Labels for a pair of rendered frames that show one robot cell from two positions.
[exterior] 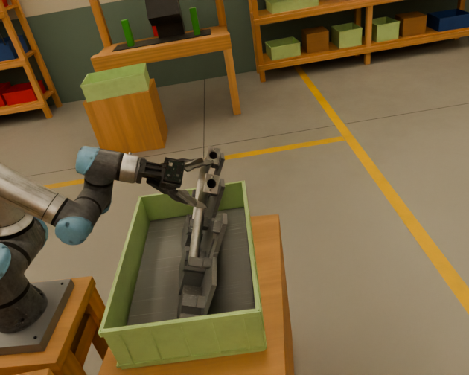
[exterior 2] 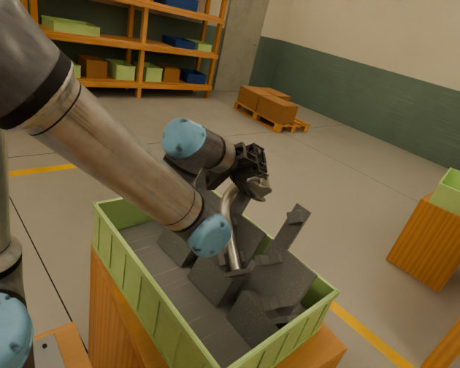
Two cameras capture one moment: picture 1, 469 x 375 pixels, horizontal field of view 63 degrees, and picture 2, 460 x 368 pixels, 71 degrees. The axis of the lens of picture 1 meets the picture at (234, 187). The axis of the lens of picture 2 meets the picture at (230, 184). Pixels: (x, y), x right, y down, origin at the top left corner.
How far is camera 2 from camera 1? 89 cm
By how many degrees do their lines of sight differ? 44
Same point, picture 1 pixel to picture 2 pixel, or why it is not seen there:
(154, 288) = (181, 309)
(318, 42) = (97, 69)
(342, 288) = not seen: hidden behind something
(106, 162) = (215, 142)
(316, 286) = not seen: hidden behind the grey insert
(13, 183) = (158, 161)
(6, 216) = not seen: outside the picture
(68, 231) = (220, 236)
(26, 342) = not seen: outside the picture
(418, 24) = (174, 74)
